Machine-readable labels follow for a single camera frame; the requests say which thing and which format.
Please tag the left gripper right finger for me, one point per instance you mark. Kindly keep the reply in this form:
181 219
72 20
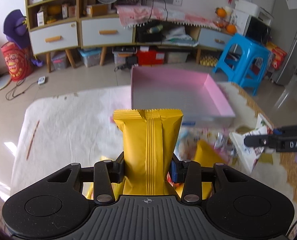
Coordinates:
188 174

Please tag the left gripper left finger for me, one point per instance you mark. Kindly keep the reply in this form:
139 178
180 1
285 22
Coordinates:
107 172

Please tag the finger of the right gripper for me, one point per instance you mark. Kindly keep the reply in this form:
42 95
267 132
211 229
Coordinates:
286 130
260 140

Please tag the white chestnut snack bag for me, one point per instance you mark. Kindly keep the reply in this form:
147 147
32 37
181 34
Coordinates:
249 156

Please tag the large yellow snack bag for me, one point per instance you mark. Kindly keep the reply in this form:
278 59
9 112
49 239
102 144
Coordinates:
149 139

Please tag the yellow blue-logo snack bag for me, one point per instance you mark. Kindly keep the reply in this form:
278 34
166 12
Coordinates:
203 153

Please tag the small silver snack packet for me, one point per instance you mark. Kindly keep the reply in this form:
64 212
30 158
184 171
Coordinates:
223 143

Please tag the pink cardboard box tray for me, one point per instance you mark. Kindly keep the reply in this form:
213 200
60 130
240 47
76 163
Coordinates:
196 94

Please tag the floral bed sheet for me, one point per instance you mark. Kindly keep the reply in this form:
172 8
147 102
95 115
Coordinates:
61 140

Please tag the blue plastic stool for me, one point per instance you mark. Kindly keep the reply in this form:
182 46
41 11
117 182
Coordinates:
249 68

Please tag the egg carton tray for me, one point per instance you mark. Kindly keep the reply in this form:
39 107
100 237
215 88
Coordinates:
208 60

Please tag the silver refrigerator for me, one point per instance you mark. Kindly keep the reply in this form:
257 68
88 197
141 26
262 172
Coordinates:
284 35

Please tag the black microwave oven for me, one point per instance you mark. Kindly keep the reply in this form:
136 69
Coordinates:
256 30

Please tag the white power adapter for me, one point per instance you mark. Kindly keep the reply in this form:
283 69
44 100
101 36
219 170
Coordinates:
42 80

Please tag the clear plastic storage bin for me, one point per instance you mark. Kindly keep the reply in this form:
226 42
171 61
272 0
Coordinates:
173 57

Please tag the blue lid storage bin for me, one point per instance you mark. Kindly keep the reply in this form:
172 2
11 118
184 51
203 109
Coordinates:
90 57

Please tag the red storage box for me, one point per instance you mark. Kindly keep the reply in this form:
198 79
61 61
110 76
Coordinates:
151 57

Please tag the white printer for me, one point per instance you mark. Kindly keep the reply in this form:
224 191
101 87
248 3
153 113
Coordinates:
255 11

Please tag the orange fruit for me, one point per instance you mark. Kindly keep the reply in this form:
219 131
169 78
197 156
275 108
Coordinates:
221 12

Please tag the red cylindrical tin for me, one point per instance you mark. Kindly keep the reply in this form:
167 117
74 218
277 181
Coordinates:
17 60

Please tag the wooden tv cabinet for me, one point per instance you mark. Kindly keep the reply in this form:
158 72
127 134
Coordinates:
106 31

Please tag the black bag on shelf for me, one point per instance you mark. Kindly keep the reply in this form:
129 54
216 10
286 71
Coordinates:
148 32

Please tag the pink floral cloth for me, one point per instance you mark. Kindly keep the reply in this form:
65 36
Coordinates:
131 16

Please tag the purple plush toy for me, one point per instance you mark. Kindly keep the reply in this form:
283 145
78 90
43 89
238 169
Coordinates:
16 30

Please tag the wooden shelf cabinet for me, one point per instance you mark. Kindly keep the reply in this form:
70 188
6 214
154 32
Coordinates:
53 27

